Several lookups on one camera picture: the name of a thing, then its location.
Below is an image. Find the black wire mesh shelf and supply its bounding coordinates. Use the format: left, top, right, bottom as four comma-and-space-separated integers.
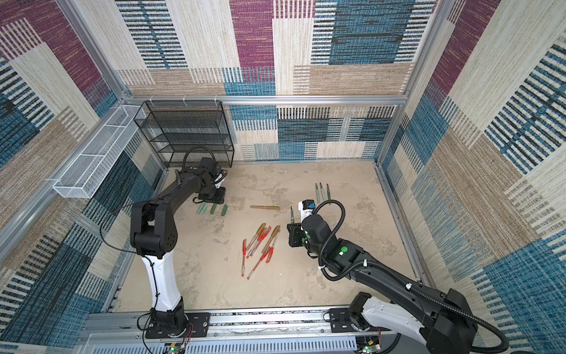
134, 100, 234, 168

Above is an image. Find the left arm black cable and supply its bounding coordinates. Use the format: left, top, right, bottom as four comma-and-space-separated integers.
180, 145, 218, 173

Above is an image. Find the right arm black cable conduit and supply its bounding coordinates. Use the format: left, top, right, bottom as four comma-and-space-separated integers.
304, 198, 510, 354

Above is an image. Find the white wire mesh basket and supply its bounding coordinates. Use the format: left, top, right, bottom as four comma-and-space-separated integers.
53, 105, 139, 199

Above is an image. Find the brown pen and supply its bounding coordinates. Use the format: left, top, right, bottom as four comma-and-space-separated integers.
262, 225, 280, 254
247, 223, 266, 251

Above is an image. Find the red gel pen short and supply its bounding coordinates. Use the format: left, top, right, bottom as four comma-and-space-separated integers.
266, 247, 274, 263

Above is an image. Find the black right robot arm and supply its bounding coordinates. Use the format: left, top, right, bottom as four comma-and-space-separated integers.
287, 215, 478, 353

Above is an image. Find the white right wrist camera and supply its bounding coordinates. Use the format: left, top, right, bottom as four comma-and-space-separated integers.
298, 199, 315, 222

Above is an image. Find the brown pen horizontal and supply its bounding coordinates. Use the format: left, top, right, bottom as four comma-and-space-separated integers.
250, 205, 280, 210

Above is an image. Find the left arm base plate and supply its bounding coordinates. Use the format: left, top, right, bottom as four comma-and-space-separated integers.
144, 312, 211, 339

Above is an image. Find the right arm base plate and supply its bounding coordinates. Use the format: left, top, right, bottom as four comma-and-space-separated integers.
322, 308, 389, 333

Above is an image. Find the aluminium mounting rail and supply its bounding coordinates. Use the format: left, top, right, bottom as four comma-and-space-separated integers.
83, 302, 452, 344

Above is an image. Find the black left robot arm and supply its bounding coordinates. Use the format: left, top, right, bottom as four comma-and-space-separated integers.
131, 157, 226, 339

